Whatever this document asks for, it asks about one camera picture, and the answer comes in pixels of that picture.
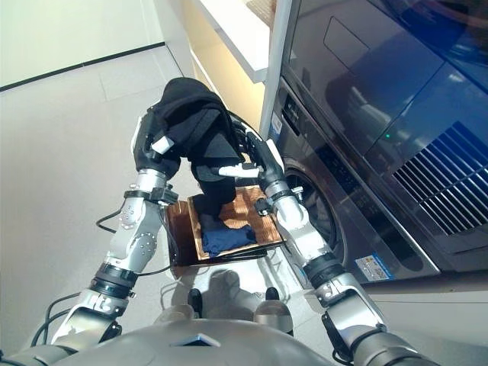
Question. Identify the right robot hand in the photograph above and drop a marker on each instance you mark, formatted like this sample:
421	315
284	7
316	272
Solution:
272	164

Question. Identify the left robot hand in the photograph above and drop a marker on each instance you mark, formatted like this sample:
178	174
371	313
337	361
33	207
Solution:
150	152

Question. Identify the black sweater with orange cuffs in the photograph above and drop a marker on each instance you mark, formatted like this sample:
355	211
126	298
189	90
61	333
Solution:
198	114

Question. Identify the blue garment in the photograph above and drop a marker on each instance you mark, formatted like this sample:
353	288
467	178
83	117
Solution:
228	238

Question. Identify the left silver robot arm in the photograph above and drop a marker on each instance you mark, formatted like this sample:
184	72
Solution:
133	228

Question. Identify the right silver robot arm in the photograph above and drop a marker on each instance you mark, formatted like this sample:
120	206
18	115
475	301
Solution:
305	236

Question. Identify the brown wicker laundry basket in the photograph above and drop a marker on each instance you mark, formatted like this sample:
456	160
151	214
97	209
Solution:
263	225

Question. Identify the dark brown glossy stand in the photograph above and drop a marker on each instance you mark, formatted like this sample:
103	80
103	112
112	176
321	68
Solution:
179	236

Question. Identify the white shelf cabinet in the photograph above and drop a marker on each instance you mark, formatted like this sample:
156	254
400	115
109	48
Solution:
228	38

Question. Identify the left silver robot leg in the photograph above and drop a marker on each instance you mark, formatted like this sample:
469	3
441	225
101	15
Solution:
190	305

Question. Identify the grey robot torso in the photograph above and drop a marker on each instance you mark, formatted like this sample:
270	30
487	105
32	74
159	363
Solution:
198	350

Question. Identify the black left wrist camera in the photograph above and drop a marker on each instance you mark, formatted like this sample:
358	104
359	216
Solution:
164	193

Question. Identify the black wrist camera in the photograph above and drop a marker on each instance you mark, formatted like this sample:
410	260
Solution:
164	193
263	206

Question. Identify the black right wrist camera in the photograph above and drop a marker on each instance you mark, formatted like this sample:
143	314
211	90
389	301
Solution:
263	206

